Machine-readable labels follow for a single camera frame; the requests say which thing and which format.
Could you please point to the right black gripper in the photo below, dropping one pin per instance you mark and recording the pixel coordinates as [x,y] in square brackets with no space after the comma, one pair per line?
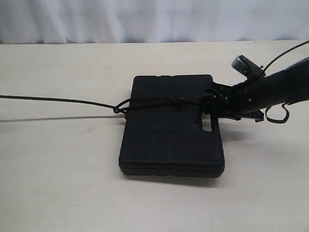
[217,103]

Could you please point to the black plastic carry case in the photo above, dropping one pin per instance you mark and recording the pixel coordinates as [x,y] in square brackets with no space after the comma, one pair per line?
[163,133]

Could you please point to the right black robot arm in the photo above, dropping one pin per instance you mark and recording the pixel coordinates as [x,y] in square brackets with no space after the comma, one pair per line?
[258,91]

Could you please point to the white background curtain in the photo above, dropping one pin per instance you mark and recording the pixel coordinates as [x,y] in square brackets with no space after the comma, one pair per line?
[151,21]

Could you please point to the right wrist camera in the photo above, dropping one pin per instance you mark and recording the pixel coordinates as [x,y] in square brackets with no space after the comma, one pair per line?
[247,68]

